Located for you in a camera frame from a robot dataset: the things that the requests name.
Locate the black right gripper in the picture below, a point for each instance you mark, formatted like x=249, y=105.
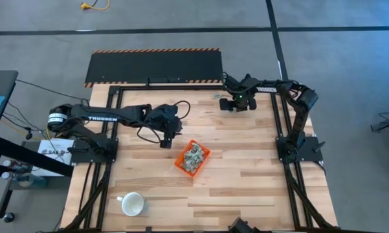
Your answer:
x=240, y=102

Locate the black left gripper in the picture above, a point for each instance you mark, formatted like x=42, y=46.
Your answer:
x=165, y=118

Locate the orange slotted plastic basket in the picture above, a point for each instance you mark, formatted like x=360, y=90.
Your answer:
x=180, y=161

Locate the grey-green sock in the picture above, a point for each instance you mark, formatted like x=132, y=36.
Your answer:
x=198, y=149

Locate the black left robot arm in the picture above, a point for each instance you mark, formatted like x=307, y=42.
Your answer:
x=100, y=118

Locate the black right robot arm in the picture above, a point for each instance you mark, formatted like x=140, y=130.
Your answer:
x=297, y=103

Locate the white ceramic mug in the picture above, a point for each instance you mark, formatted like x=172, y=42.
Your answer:
x=132, y=204

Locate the black hazard striped floor mat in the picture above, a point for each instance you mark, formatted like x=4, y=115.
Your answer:
x=155, y=66

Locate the white printed paper sheet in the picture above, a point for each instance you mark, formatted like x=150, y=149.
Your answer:
x=53, y=150

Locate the clear plastic bottle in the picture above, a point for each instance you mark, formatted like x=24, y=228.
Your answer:
x=14, y=165
x=22, y=179

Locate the black floor equipment stand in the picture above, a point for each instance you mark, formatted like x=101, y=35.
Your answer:
x=386, y=123

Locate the black side table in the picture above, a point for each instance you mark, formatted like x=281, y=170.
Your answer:
x=0, y=84

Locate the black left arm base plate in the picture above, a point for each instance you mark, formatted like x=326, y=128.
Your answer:
x=97, y=155

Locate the black aluminium table frame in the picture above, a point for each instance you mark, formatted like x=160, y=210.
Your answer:
x=115, y=94

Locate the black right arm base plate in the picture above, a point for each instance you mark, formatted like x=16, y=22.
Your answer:
x=310, y=150

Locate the black table level camera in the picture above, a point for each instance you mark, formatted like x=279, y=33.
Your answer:
x=241, y=226

